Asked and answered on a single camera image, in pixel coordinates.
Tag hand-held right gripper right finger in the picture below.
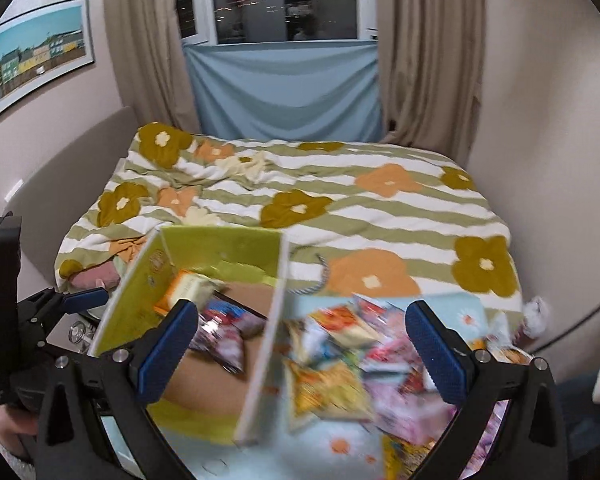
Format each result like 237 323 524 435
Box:
404 300 569 480

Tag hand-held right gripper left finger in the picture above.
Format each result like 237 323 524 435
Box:
32 299 202 480

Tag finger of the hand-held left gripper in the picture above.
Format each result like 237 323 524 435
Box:
15 287 110 361

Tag green cardboard box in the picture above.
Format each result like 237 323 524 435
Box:
87 225 292 447

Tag pile of snack packets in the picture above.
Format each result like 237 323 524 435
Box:
282 294 533 480

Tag person's left hand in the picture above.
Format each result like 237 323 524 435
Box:
0 402 38 442

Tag pink cushion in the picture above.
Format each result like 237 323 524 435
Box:
72 265 122 292

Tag shiny metal object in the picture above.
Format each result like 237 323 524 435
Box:
67 321 100 357

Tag dark red snack packet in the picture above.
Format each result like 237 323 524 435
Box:
187 296 268 376

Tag orange cream snack packet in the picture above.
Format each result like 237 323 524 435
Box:
154 269 226 313

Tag white plush item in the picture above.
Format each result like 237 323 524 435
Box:
522 297 552 342

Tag grey bed headboard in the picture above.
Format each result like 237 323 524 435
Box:
2 106 139 292

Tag blue floral table cover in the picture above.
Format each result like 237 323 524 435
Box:
95 292 512 480

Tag dark blue cloth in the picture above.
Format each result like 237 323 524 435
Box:
555 379 600 443

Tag beige curtain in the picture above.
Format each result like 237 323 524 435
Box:
374 0 487 162
102 0 202 134

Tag hanging blue cloth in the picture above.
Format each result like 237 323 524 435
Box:
182 40 385 143

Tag window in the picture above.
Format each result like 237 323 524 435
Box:
172 0 381 46

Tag striped rope handle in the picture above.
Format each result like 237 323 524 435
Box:
290 252 332 297

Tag framed wall poster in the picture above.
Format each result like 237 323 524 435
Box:
0 0 97 121

